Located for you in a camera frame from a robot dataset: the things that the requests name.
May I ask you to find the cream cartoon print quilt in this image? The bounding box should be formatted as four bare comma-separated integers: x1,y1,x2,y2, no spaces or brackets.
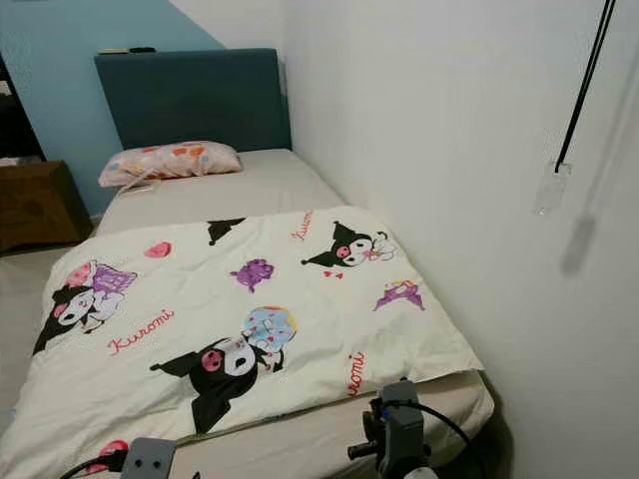
0,206,485,479

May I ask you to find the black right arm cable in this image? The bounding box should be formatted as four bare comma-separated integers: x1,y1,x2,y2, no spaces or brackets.
379,397,475,470

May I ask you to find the teal upholstered headboard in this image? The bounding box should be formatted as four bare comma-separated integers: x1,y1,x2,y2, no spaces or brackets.
95,48,293,153

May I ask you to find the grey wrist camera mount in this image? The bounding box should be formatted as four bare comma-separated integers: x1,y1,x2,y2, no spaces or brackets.
379,380,430,475
120,437,178,479

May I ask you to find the pink patterned pillow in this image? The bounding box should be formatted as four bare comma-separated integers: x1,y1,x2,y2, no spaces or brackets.
98,141,244,189

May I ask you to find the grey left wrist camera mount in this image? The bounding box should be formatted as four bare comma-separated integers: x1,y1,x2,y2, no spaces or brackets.
120,437,178,479

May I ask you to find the black door frame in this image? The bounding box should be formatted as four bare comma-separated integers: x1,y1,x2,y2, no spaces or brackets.
0,60,46,166

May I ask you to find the brown cardboard box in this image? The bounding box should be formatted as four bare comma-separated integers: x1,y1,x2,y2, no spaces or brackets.
0,160,94,253

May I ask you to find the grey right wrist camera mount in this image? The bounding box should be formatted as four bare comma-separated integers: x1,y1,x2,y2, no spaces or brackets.
379,380,430,475

